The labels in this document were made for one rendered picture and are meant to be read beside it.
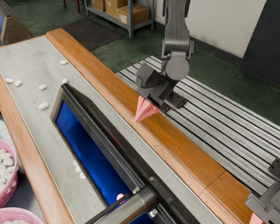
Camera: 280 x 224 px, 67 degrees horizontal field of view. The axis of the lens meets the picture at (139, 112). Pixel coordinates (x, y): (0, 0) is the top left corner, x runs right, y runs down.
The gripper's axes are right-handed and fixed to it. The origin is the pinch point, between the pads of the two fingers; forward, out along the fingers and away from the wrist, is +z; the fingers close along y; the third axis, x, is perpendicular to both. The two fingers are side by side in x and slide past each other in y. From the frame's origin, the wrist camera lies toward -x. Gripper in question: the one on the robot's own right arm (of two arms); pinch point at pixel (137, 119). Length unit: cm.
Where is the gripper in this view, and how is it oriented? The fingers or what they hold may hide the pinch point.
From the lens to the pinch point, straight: 63.4
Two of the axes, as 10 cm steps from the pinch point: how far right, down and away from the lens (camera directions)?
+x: 5.1, 2.7, 8.2
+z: -6.0, 7.9, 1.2
